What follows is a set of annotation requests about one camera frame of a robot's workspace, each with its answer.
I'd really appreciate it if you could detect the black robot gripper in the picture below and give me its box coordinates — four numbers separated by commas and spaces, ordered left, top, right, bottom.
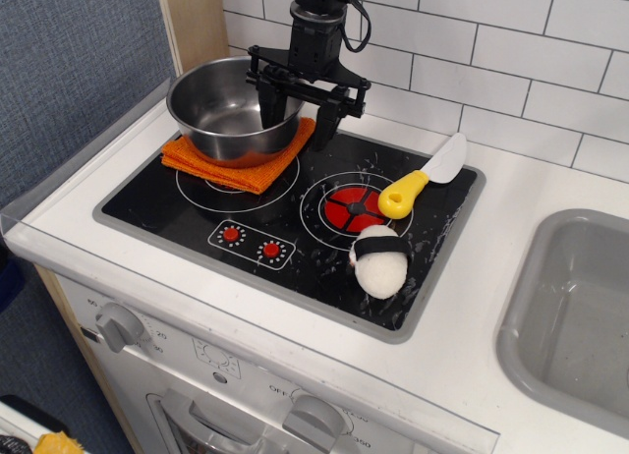
247, 14, 371, 150

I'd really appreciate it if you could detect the stainless steel pot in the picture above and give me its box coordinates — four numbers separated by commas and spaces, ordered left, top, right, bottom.
167, 56, 304, 168

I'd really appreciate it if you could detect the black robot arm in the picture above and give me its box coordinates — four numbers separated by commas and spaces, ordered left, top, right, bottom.
247, 0, 372, 149

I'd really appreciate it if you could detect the orange folded cloth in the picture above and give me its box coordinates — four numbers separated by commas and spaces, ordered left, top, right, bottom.
161, 117, 316, 196

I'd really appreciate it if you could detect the black toy stovetop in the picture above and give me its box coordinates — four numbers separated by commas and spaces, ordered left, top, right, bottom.
94, 133, 486, 344

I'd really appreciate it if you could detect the white plush sushi toy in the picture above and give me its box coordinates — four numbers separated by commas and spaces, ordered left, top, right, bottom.
349, 225, 412, 300

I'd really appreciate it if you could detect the grey left oven knob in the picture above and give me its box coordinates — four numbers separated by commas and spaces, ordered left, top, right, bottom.
95, 303, 144, 354

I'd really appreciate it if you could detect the grey oven knob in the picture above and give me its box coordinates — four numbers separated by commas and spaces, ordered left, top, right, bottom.
282, 395, 346, 452
95, 303, 144, 354

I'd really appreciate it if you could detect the white toy oven front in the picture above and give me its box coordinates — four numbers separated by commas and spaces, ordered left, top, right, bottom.
59, 278, 497, 453

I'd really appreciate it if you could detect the grey right oven knob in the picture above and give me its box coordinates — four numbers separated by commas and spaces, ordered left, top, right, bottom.
282, 395, 346, 452

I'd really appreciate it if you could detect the grey plastic sink basin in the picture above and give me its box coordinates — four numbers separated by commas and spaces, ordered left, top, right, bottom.
496, 209, 628, 437

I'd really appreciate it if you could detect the yellow cloth scrap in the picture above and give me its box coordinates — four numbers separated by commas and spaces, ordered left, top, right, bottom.
33, 431, 85, 454

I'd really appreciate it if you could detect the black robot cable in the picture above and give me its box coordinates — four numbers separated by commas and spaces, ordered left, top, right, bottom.
339, 0, 372, 53

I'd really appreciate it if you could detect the light wooden side post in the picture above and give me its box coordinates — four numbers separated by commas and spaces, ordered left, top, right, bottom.
159, 0, 229, 75

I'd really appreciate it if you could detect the yellow handled toy knife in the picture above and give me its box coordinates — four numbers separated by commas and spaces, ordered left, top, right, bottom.
377, 133, 467, 219

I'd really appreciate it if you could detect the black braided cable sleeve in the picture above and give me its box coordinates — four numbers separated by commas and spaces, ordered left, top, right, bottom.
0, 433, 35, 454

